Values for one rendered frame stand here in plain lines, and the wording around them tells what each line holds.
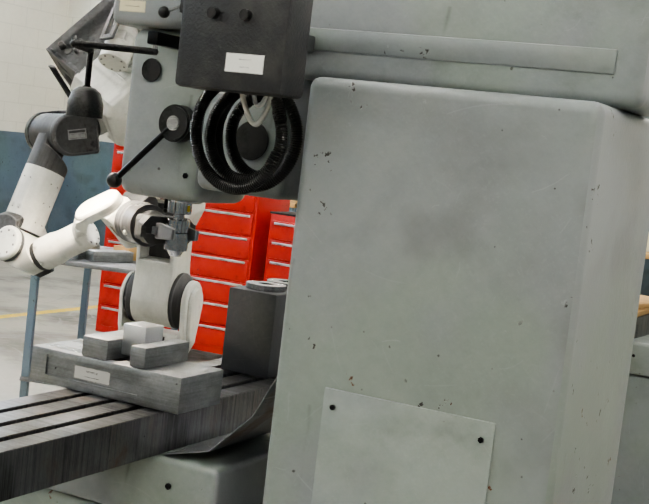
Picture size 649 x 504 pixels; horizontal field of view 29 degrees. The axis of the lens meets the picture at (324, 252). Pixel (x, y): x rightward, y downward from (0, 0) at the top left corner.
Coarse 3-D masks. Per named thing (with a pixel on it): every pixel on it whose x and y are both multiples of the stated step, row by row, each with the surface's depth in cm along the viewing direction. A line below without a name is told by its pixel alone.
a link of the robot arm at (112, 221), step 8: (128, 192) 268; (128, 200) 263; (136, 200) 264; (144, 200) 262; (152, 200) 263; (120, 208) 258; (112, 216) 261; (120, 216) 257; (112, 224) 261; (112, 232) 266; (120, 232) 258; (120, 240) 266
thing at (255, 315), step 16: (240, 288) 277; (256, 288) 276; (272, 288) 276; (240, 304) 277; (256, 304) 275; (272, 304) 273; (240, 320) 277; (256, 320) 275; (272, 320) 273; (224, 336) 279; (240, 336) 277; (256, 336) 275; (272, 336) 274; (224, 352) 279; (240, 352) 277; (256, 352) 275; (272, 352) 275; (224, 368) 279; (240, 368) 277; (256, 368) 275; (272, 368) 276
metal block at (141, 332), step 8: (128, 328) 240; (136, 328) 239; (144, 328) 238; (152, 328) 240; (160, 328) 243; (128, 336) 240; (136, 336) 239; (144, 336) 239; (152, 336) 241; (160, 336) 243; (128, 344) 240; (136, 344) 239; (128, 352) 240
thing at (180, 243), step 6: (174, 228) 245; (180, 228) 246; (186, 228) 246; (180, 234) 246; (186, 234) 247; (168, 240) 246; (174, 240) 246; (180, 240) 246; (186, 240) 247; (168, 246) 246; (174, 246) 246; (180, 246) 246; (186, 246) 247
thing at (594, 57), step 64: (320, 0) 220; (384, 0) 215; (448, 0) 210; (512, 0) 205; (576, 0) 200; (640, 0) 196; (320, 64) 221; (384, 64) 215; (448, 64) 210; (512, 64) 205; (576, 64) 200; (640, 64) 196
